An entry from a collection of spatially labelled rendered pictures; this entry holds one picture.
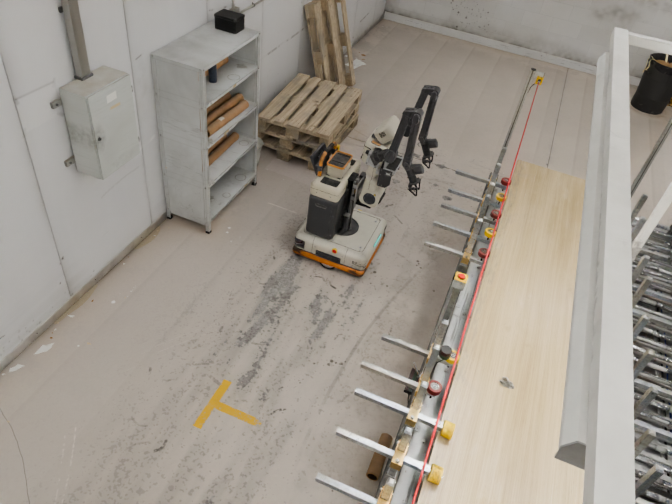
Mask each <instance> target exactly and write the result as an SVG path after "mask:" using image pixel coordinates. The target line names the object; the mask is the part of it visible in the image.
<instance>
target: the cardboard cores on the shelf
mask: <svg viewBox="0 0 672 504"><path fill-rule="evenodd" d="M228 61H229V59H228V57H226V58H225V59H223V60H222V61H220V62H219V63H217V69H218V68H220V67H222V66H223V65H225V64H226V63H228ZM231 97H232V96H231V94H230V93H229V92H228V93H226V94H225V95H224V96H222V97H221V98H220V99H218V100H217V101H216V102H215V103H213V104H212V105H211V106H209V107H208V108H207V133H208V137H210V136H211V135H213V134H214V133H215V132H217V131H218V130H219V129H221V128H222V127H223V126H224V125H226V124H227V123H228V122H230V121H231V120H232V119H234V118H235V117H236V116H238V115H239V114H240V113H242V112H243V111H244V110H246V109H247V108H248V107H249V103H248V102H247V101H246V100H244V97H243V95H242V94H241V93H237V94H236V95H234V96H233V97H232V98H231ZM238 139H239V134H238V133H237V132H233V133H232V134H231V135H230V136H228V137H227V134H225V135H224V136H223V137H222V138H221V139H220V140H218V141H217V142H216V143H215V144H214V145H213V146H211V147H210V148H209V149H208V159H209V166H210V165H211V164H212V163H213V162H214V161H216V160H217V159H218V158H219V157H220V156H221V155H222V154H223V153H224V152H225V151H226V150H227V149H228V148H229V147H230V146H231V145H232V144H233V143H235V142H236V141H237V140H238Z"/></svg>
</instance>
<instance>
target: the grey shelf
mask: <svg viewBox="0 0 672 504"><path fill-rule="evenodd" d="M256 38H257V43H256ZM260 40H261V32H260V31H256V30H253V29H249V28H246V27H244V30H242V31H240V32H239V33H237V34H233V33H229V32H226V31H222V30H219V29H215V19H213V20H211V21H209V22H208V23H206V24H204V25H202V26H200V27H199V28H197V29H195V30H193V31H191V32H189V33H188V34H186V35H184V36H182V37H180V38H178V39H177V40H175V41H173V42H171V43H169V44H167V45H166V46H164V47H162V48H160V49H158V50H156V51H155V52H152V53H151V54H150V57H151V66H152V76H153V85H154V95H155V104H156V114H157V123H158V133H159V142H160V152H161V161H162V171H163V180H164V190H165V200H166V209H167V219H170V220H171V219H172V218H173V215H170V212H171V213H172V214H175V215H178V216H180V217H183V218H186V219H188V220H191V221H194V222H197V223H199V224H202V225H205V227H206V233H207V234H210V233H211V232H212V230H211V222H212V220H213V219H214V218H215V217H216V216H217V215H218V213H219V212H220V211H221V210H222V209H223V208H224V207H225V206H227V205H228V204H229V203H230V202H231V201H232V200H233V199H234V198H235V197H236V196H237V195H238V194H239V193H240V192H241V191H242V190H243V189H244V188H245V187H246V186H247V185H248V184H249V183H250V181H251V180H252V179H253V182H252V184H251V185H253V186H255V185H256V184H257V182H256V173H257V140H258V107H259V73H260ZM226 57H228V59H229V61H228V63H226V64H225V65H223V66H222V67H220V68H218V69H217V82H216V83H210V82H209V75H208V76H206V77H205V71H207V70H208V69H210V68H211V67H213V66H214V65H216V64H217V63H219V62H220V61H222V60H223V59H225V58H226ZM257 64H258V65H257ZM255 72H256V83H255ZM200 75H201V76H200ZM198 79H199V81H198ZM228 92H229V93H230V94H231V96H232V97H233V96H234V95H236V94H237V93H241V94H242V95H243V97H244V100H246V101H247V102H248V103H249V107H248V108H247V109H246V110H244V111H243V112H242V113H240V114H239V115H238V116H236V117H235V118H234V119H232V120H231V121H230V122H228V123H227V124H226V125H224V126H223V127H222V128H221V129H219V130H218V131H217V132H215V133H214V134H213V135H211V136H210V137H208V133H207V108H208V107H209V106H211V105H212V104H213V103H215V102H216V101H217V100H218V99H220V98H221V97H222V96H224V95H225V94H226V93H228ZM232 97H231V98H232ZM256 102H257V103H256ZM254 110H255V122H254ZM202 115H203V116H202ZM205 117H206V118H205ZM200 121H201V129H200ZM202 122H203V123H202ZM202 124H203V125H202ZM233 132H237V133H238V134H239V139H238V140H237V141H236V142H235V143H233V144H232V145H231V146H230V147H229V148H228V149H227V150H226V151H225V152H224V153H223V154H222V155H221V156H220V157H219V158H218V159H217V160H216V161H214V162H213V163H212V164H211V165H210V166H209V159H208V149H209V148H210V147H211V146H213V145H214V144H215V143H216V142H217V141H218V140H220V139H221V138H222V137H223V136H224V135H225V134H227V137H228V136H230V135H231V134H232V133H233ZM253 146H254V162H253ZM202 164H203V171H202Z"/></svg>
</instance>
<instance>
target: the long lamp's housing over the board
mask: <svg viewBox="0 0 672 504"><path fill-rule="evenodd" d="M596 66H597V73H596V83H595V93H594V103H593V113H592V123H591V132H590V142H589V152H588V162H587V172H586V182H585V191H584V201H583V211H582V221H581V231H580V241H579V250H578V260H577V270H576V280H575V290H574V300H573V309H572V319H571V329H570V339H569V349H568V359H567V368H566V378H565V388H564V398H563V408H562V418H561V427H560V437H559V447H558V451H557V453H556V454H555V455H554V458H556V459H558V460H561V461H563V462H566V463H568V464H570V465H573V466H575V467H578V468H580V469H583V470H585V455H586V438H587V421H588V405H589V388H590V371H591V354H592V337H593V321H594V304H595V287H596V270H597V253H598V237H599V220H600V203H601V186H602V170H603V153H604V136H605V119H606V102H607V86H608V69H609V52H605V53H604V54H602V55H601V56H600V57H599V59H598V62H597V64H596Z"/></svg>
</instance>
